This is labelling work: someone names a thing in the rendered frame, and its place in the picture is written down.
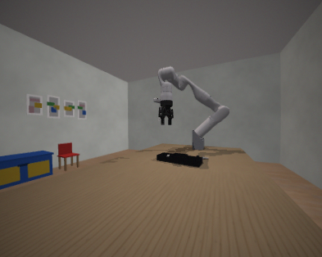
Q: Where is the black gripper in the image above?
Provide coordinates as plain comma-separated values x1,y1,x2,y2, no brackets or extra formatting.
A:
159,100,174,125

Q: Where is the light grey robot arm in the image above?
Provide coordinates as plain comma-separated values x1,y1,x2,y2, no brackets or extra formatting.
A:
153,67,229,138

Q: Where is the black three-compartment bin rack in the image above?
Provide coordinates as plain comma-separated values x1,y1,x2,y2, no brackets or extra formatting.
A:
156,152,202,167

